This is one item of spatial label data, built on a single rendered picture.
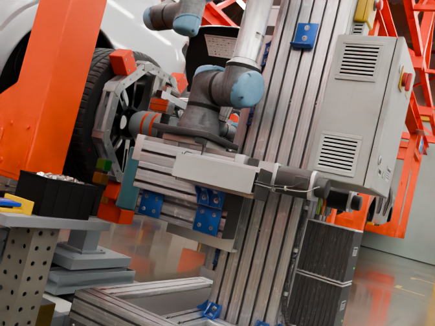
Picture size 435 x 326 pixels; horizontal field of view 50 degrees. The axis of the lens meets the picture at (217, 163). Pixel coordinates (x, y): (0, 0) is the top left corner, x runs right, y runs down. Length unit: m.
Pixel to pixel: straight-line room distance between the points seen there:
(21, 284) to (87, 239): 0.76
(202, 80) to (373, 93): 0.54
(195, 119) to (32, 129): 0.55
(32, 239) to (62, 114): 0.47
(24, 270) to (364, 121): 1.11
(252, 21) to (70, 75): 0.66
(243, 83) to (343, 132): 0.34
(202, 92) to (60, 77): 0.49
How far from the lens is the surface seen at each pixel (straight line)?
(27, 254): 1.52
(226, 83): 1.49
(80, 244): 2.25
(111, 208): 2.14
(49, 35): 1.75
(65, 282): 2.04
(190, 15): 1.36
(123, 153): 2.22
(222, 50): 5.67
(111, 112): 1.96
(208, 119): 1.55
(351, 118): 1.50
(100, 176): 1.69
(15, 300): 1.55
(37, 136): 1.67
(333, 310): 1.59
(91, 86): 1.99
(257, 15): 1.56
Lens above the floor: 0.66
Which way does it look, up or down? 3 degrees up
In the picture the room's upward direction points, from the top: 14 degrees clockwise
